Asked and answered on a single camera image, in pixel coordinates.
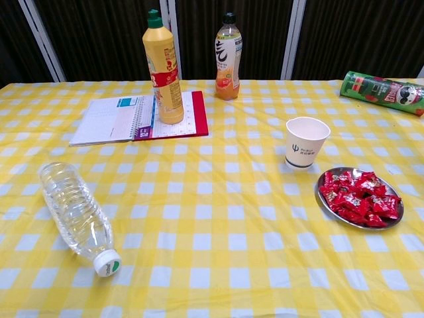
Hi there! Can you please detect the round metal plate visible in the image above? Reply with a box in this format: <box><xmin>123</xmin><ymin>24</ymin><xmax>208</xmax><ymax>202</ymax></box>
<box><xmin>315</xmin><ymin>167</ymin><xmax>405</xmax><ymax>231</ymax></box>

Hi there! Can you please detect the white paper cup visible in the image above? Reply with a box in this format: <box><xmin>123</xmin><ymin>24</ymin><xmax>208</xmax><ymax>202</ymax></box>
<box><xmin>285</xmin><ymin>116</ymin><xmax>331</xmax><ymax>172</ymax></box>

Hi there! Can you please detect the yellow white checkered tablecloth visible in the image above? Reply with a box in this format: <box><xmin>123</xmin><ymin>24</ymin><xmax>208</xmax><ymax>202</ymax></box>
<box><xmin>0</xmin><ymin>78</ymin><xmax>424</xmax><ymax>318</ymax></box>

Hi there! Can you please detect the orange drink bottle black cap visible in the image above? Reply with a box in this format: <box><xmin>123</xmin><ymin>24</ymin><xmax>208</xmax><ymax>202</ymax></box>
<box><xmin>214</xmin><ymin>12</ymin><xmax>243</xmax><ymax>101</ymax></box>

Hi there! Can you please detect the yellow bottle green cap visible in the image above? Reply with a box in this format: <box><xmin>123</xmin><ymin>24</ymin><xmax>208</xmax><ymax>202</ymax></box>
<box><xmin>142</xmin><ymin>9</ymin><xmax>186</xmax><ymax>126</ymax></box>

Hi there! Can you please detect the open spiral notebook red cover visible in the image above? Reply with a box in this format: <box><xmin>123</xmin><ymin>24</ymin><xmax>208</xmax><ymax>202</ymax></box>
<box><xmin>68</xmin><ymin>90</ymin><xmax>210</xmax><ymax>148</ymax></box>

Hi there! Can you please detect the dark ribbed partition panel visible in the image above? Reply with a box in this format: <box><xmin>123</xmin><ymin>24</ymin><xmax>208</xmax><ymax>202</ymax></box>
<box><xmin>32</xmin><ymin>0</ymin><xmax>165</xmax><ymax>82</ymax></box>
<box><xmin>174</xmin><ymin>0</ymin><xmax>295</xmax><ymax>80</ymax></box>
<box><xmin>293</xmin><ymin>0</ymin><xmax>424</xmax><ymax>80</ymax></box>
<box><xmin>0</xmin><ymin>0</ymin><xmax>56</xmax><ymax>89</ymax></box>

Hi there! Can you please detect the clear plastic water bottle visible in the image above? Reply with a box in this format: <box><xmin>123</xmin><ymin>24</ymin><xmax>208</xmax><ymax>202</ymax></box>
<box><xmin>38</xmin><ymin>161</ymin><xmax>123</xmax><ymax>278</ymax></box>

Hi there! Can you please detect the green Pringles can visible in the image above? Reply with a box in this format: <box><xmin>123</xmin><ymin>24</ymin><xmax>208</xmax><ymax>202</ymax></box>
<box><xmin>339</xmin><ymin>70</ymin><xmax>424</xmax><ymax>117</ymax></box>

